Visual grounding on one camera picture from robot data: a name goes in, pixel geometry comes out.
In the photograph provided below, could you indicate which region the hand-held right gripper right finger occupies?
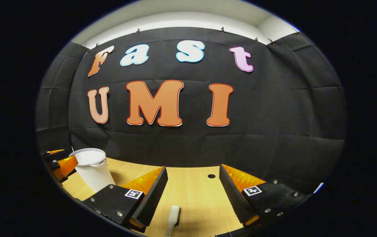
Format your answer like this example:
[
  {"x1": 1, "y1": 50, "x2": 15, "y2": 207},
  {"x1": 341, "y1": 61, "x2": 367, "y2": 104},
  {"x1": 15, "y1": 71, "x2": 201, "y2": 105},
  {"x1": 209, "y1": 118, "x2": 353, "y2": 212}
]
[{"x1": 219, "y1": 164, "x2": 307, "y2": 227}]

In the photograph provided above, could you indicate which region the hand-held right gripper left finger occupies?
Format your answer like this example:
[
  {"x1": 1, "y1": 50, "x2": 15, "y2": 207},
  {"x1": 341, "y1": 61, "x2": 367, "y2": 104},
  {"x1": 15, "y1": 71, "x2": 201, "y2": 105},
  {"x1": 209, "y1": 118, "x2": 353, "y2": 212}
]
[{"x1": 82, "y1": 166, "x2": 168, "y2": 232}]

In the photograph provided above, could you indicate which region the small grey broom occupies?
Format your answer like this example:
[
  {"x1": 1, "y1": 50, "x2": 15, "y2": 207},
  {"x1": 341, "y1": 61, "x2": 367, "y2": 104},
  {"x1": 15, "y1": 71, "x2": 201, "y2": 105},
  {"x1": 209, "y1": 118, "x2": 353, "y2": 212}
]
[{"x1": 164, "y1": 206, "x2": 180, "y2": 237}]

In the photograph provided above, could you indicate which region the white ribbed garbage bin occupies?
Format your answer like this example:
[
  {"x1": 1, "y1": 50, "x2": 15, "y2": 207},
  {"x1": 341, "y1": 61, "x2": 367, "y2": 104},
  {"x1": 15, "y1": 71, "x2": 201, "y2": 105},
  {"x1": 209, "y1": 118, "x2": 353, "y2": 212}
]
[{"x1": 69, "y1": 148, "x2": 116, "y2": 193}]

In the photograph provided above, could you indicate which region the wooden desktop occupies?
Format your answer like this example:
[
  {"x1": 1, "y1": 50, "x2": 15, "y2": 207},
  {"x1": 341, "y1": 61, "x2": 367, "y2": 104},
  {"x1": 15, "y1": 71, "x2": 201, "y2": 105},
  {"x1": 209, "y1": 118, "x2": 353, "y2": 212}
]
[{"x1": 62, "y1": 157, "x2": 245, "y2": 237}]

